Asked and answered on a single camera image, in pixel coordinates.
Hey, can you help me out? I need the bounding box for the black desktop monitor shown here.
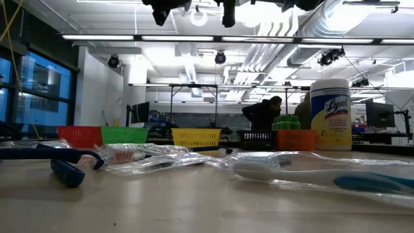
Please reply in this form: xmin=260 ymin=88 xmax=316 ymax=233
xmin=130 ymin=101 xmax=151 ymax=125
xmin=365 ymin=100 xmax=397 ymax=128

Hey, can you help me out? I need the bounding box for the round ceiling light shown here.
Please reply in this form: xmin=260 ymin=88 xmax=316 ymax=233
xmin=190 ymin=8 xmax=208 ymax=27

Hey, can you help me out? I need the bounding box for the clear item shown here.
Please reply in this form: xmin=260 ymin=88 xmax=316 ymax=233
xmin=103 ymin=151 xmax=213 ymax=177

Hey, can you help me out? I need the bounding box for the black ceiling spotlight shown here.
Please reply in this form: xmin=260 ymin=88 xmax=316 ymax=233
xmin=214 ymin=50 xmax=227 ymax=65
xmin=107 ymin=54 xmax=120 ymax=69

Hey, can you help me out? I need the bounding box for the orange plastic basket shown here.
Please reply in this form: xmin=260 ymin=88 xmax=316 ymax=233
xmin=276 ymin=129 xmax=318 ymax=151

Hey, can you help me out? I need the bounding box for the person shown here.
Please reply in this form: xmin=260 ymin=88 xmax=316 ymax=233
xmin=294 ymin=92 xmax=312 ymax=130
xmin=241 ymin=95 xmax=283 ymax=131

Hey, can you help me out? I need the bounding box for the Lysol wipes canister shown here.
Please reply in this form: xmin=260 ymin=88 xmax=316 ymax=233
xmin=309 ymin=78 xmax=353 ymax=151

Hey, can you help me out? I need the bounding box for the LED light bar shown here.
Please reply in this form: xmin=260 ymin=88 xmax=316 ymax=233
xmin=61 ymin=33 xmax=414 ymax=46

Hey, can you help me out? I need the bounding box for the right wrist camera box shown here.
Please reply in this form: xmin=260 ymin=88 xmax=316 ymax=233
xmin=151 ymin=6 xmax=171 ymax=27

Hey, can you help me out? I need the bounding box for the yellow cable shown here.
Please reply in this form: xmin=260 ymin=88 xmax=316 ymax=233
xmin=0 ymin=0 xmax=41 ymax=140

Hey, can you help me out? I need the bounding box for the black plastic basket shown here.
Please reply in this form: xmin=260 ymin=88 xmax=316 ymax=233
xmin=235 ymin=129 xmax=278 ymax=151

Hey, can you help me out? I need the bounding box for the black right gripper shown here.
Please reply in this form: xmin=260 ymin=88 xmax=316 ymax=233
xmin=142 ymin=0 xmax=237 ymax=28

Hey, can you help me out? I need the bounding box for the blue toothbrush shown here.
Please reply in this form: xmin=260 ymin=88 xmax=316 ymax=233
xmin=206 ymin=147 xmax=414 ymax=210
xmin=0 ymin=138 xmax=73 ymax=150

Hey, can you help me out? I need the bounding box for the green plastic basket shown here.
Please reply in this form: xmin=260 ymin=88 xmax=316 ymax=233
xmin=100 ymin=126 xmax=149 ymax=145

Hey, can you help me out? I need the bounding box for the yellow plastic basket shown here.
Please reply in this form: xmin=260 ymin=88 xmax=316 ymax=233
xmin=170 ymin=128 xmax=223 ymax=149

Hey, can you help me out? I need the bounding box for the silver ventilation duct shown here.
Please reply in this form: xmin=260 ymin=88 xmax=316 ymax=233
xmin=287 ymin=0 xmax=402 ymax=67

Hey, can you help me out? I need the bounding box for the large glass window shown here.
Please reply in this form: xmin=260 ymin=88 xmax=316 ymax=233
xmin=0 ymin=48 xmax=78 ymax=137

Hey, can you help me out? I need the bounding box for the red plastic basket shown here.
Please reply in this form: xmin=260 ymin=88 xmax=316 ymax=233
xmin=56 ymin=125 xmax=104 ymax=149

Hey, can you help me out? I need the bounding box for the black comb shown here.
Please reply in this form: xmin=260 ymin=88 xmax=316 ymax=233
xmin=273 ymin=154 xmax=294 ymax=168

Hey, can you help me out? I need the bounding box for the red toothbrush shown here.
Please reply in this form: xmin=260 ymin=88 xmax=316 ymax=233
xmin=93 ymin=143 xmax=192 ymax=164

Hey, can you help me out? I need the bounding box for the black ceiling light cluster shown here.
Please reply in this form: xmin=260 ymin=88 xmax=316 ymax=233
xmin=318 ymin=47 xmax=346 ymax=67

